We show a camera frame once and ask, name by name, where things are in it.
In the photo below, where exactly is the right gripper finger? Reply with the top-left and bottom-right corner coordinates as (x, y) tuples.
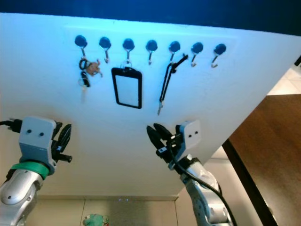
(153, 123), (178, 143)
(146, 125), (170, 163)

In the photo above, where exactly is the magnetic hook with dark head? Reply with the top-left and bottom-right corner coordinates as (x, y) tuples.
(75, 35), (88, 58)
(190, 42), (204, 66)
(145, 40), (158, 65)
(211, 43), (227, 69)
(99, 37), (112, 64)
(122, 38), (135, 64)
(168, 41), (181, 63)

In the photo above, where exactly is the white board panel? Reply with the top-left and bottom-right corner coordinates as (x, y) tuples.
(0, 13), (301, 198)

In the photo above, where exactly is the black badge holder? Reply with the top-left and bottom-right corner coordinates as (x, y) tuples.
(111, 61), (143, 109)

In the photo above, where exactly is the key bunch with brown charm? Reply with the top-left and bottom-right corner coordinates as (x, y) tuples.
(78, 56), (103, 104)

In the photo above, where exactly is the dark brown wooden table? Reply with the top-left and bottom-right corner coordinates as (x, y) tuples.
(221, 94), (301, 226)

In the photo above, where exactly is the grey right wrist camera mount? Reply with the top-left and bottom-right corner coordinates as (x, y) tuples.
(176, 120), (201, 161)

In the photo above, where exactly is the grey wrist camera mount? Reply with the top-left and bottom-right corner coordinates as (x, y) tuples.
(19, 116), (58, 170)
(176, 120), (201, 161)

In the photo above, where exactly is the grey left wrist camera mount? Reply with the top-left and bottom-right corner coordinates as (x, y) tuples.
(19, 116), (58, 170)

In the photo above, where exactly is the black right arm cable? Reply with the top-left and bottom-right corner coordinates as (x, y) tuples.
(167, 151), (238, 226)

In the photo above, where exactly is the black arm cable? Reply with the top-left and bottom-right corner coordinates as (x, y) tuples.
(167, 151), (238, 226)
(0, 119), (23, 133)

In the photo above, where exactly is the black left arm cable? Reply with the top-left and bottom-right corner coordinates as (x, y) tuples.
(0, 119), (23, 133)

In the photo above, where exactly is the black lanyard strap with key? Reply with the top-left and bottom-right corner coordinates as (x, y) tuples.
(158, 53), (189, 116)

